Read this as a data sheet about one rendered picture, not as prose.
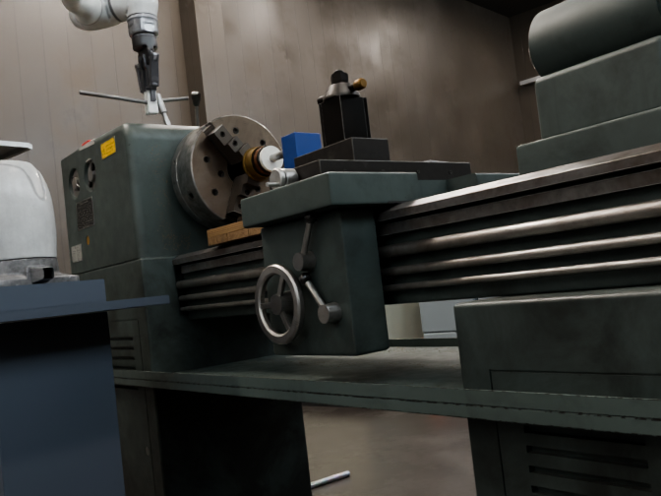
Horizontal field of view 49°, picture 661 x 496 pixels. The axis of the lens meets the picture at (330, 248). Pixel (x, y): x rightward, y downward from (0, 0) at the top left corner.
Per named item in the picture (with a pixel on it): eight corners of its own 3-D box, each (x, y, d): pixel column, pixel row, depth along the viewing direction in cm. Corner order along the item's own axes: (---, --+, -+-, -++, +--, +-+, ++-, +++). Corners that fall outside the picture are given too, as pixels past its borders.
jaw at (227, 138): (224, 168, 204) (197, 136, 200) (235, 157, 206) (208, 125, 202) (244, 160, 195) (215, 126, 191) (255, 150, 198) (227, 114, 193)
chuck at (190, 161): (176, 226, 199) (175, 115, 203) (273, 232, 219) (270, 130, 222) (192, 221, 192) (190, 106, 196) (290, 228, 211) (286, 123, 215)
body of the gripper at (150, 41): (127, 40, 222) (130, 70, 221) (138, 31, 215) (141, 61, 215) (150, 42, 226) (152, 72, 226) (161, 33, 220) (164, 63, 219)
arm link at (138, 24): (134, 11, 215) (136, 31, 214) (162, 15, 220) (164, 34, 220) (122, 22, 222) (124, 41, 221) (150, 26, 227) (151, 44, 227)
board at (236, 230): (208, 246, 185) (206, 230, 185) (321, 238, 207) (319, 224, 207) (271, 230, 161) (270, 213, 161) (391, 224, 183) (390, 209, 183)
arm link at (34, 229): (21, 257, 145) (11, 149, 147) (-49, 268, 151) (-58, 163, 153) (75, 257, 161) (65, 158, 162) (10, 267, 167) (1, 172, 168)
